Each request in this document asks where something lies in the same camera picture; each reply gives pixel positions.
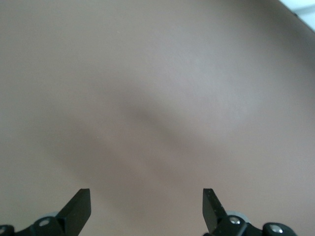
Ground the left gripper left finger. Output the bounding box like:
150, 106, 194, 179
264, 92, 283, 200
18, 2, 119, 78
0, 188, 92, 236

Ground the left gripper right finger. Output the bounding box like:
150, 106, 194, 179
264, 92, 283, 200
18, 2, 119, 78
202, 188, 299, 236

